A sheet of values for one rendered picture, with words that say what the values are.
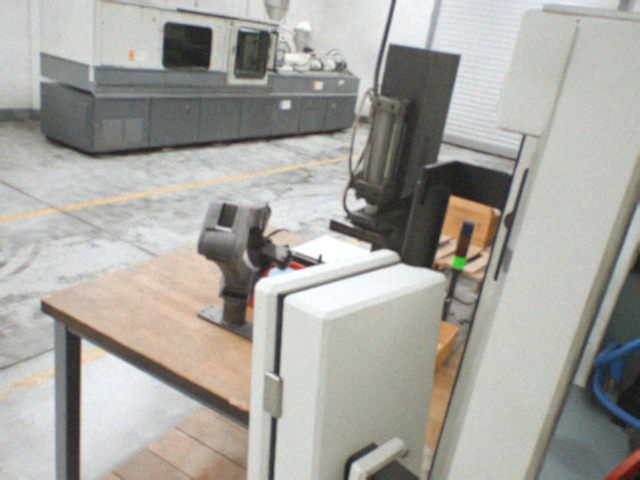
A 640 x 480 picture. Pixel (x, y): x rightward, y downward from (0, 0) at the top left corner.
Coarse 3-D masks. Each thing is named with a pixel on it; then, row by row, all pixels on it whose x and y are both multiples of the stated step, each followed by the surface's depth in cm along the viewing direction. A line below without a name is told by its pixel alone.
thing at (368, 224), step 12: (372, 204) 162; (384, 204) 180; (396, 204) 181; (336, 216) 170; (348, 216) 171; (360, 216) 160; (372, 216) 161; (384, 216) 164; (396, 216) 173; (336, 228) 166; (348, 228) 164; (360, 228) 163; (372, 228) 162; (384, 228) 164; (360, 240) 167; (372, 240) 161; (384, 240) 160
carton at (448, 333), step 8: (440, 328) 154; (448, 328) 152; (456, 328) 151; (440, 336) 154; (448, 336) 153; (456, 336) 151; (440, 344) 154; (448, 344) 145; (440, 352) 139; (448, 352) 148; (440, 360) 142
